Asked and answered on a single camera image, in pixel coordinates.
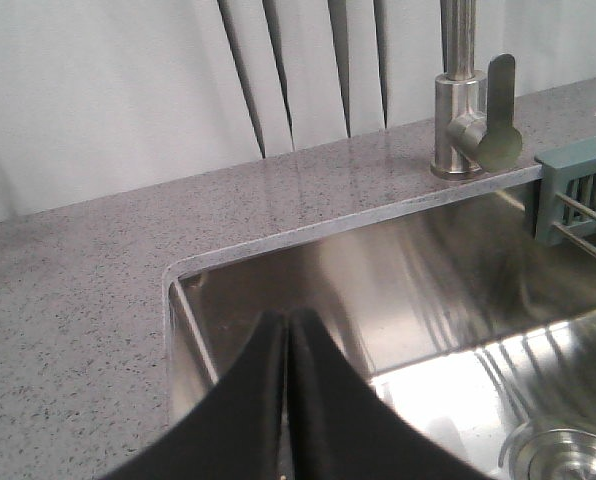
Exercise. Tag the roll-up dish drying rack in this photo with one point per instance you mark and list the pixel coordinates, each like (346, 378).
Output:
(566, 206)

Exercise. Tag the stainless steel faucet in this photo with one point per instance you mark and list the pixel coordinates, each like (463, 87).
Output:
(474, 109)

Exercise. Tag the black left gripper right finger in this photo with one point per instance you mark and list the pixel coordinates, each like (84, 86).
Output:
(340, 429)

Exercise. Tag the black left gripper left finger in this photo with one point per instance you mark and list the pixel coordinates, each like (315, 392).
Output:
(235, 431)

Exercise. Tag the round metal sink drain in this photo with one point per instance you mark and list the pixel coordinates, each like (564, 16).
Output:
(550, 448)

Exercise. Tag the white pleated curtain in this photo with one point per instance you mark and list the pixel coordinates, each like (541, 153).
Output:
(99, 98)

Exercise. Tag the stainless steel sink basin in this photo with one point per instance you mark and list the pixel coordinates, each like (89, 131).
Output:
(456, 316)

